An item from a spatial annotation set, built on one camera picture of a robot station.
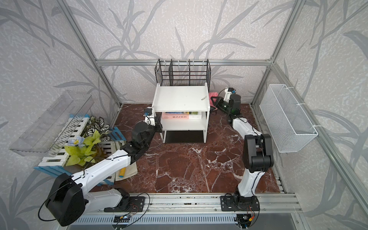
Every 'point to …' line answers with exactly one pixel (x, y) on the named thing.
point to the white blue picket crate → (55, 161)
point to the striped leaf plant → (98, 125)
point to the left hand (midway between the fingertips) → (160, 114)
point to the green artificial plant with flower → (81, 149)
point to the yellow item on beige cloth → (130, 172)
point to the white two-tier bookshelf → (182, 108)
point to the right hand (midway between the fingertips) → (210, 97)
